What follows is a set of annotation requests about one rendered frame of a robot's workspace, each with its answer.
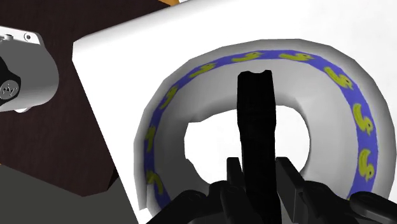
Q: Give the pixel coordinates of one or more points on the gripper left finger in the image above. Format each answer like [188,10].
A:
[198,204]

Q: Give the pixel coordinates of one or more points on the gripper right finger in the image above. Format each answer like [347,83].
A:
[313,198]

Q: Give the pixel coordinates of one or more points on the black long bar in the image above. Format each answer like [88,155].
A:
[256,130]

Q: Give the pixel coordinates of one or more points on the white bowl with duck band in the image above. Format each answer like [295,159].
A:
[328,118]

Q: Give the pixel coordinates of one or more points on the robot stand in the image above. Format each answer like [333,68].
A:
[62,133]

